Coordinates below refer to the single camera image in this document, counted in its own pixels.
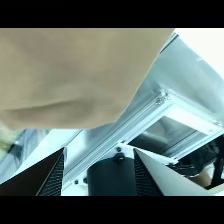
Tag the silver frame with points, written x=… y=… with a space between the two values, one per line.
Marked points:
x=133 y=120

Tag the beige shirt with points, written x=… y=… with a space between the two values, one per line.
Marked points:
x=73 y=73

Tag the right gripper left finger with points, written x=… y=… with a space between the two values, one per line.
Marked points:
x=36 y=180

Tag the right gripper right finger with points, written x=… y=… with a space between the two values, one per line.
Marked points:
x=160 y=178

